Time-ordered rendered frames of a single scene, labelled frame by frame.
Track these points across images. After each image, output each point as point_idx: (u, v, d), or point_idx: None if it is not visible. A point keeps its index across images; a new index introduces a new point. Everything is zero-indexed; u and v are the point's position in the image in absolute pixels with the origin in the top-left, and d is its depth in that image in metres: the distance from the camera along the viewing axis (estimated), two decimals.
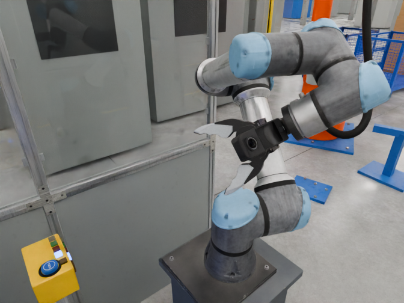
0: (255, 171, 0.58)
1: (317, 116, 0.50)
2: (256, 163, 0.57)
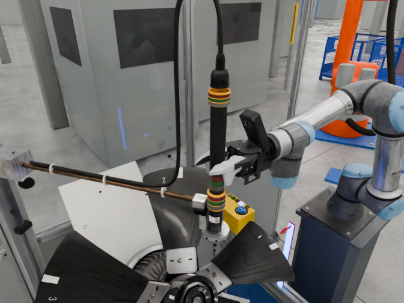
0: (247, 159, 0.64)
1: (283, 131, 0.74)
2: (249, 156, 0.65)
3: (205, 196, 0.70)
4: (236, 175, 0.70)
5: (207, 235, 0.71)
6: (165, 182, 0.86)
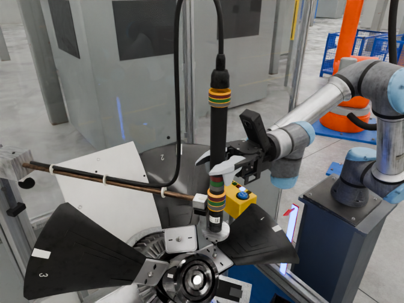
0: (247, 159, 0.64)
1: (283, 131, 0.74)
2: (249, 156, 0.65)
3: (205, 196, 0.71)
4: (236, 175, 0.70)
5: (207, 235, 0.71)
6: (163, 159, 0.82)
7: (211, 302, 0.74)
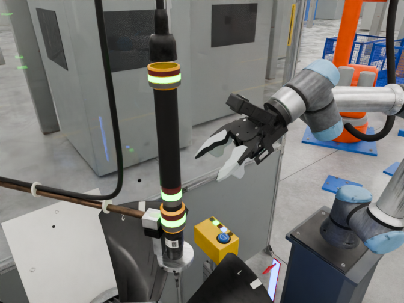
0: (249, 148, 0.60)
1: (291, 90, 0.63)
2: (250, 142, 0.60)
3: (159, 213, 0.53)
4: None
5: (163, 263, 0.54)
6: (124, 219, 0.73)
7: None
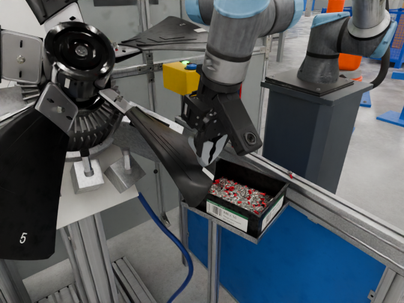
0: None
1: (246, 63, 0.47)
2: None
3: None
4: None
5: None
6: (181, 25, 0.76)
7: (62, 107, 0.53)
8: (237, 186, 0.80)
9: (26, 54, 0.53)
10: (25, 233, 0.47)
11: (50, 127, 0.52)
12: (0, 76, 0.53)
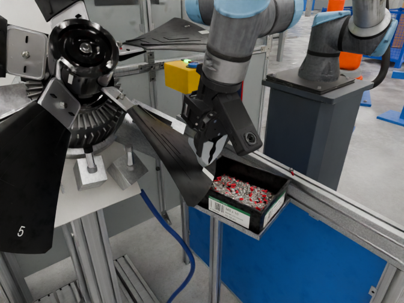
0: None
1: (246, 63, 0.47)
2: None
3: None
4: None
5: None
6: (186, 26, 0.77)
7: (65, 103, 0.54)
8: (239, 183, 0.81)
9: (30, 50, 0.54)
10: (23, 226, 0.48)
11: (52, 122, 0.52)
12: (5, 71, 0.54)
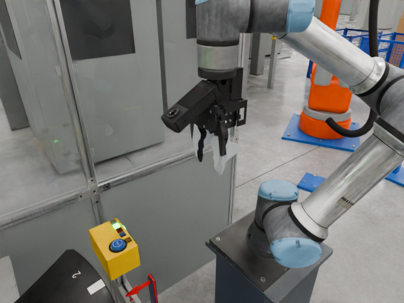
0: (220, 138, 0.55)
1: (204, 48, 0.50)
2: (217, 130, 0.55)
3: None
4: None
5: None
6: (74, 278, 0.62)
7: None
8: None
9: None
10: None
11: None
12: None
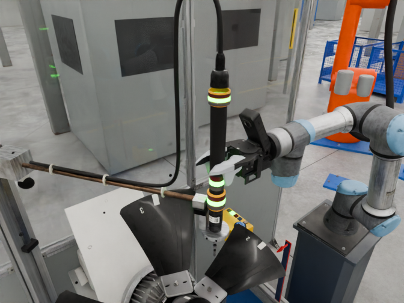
0: (247, 159, 0.64)
1: (283, 130, 0.74)
2: (249, 155, 0.65)
3: (205, 196, 0.70)
4: (237, 175, 0.70)
5: (207, 235, 0.71)
6: (247, 240, 1.00)
7: None
8: None
9: None
10: None
11: None
12: None
